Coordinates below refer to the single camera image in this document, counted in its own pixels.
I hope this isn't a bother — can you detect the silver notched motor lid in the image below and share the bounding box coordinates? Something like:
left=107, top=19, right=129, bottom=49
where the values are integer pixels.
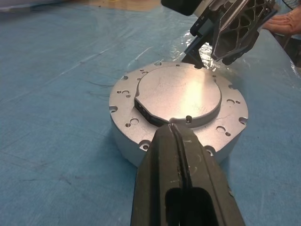
left=109, top=61, right=249, bottom=156

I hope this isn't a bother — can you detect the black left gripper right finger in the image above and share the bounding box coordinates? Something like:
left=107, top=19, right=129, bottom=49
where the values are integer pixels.
left=173, top=124, right=246, bottom=226

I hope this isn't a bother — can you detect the bystander bare hand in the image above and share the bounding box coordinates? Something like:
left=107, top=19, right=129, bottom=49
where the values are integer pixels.
left=261, top=10, right=301, bottom=36

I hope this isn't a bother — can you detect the blue table mat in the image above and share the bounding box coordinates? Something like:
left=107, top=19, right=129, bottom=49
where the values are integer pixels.
left=0, top=0, right=301, bottom=226

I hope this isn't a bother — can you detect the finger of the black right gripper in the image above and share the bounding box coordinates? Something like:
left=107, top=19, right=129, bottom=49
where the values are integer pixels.
left=210, top=0, right=277, bottom=66
left=182, top=15, right=214, bottom=69

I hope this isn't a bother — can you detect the black wire fan guard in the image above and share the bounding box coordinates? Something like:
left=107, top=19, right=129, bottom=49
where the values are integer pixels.
left=281, top=0, right=301, bottom=11

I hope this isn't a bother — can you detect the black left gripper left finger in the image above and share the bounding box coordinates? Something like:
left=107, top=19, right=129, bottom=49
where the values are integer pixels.
left=131, top=124, right=189, bottom=226

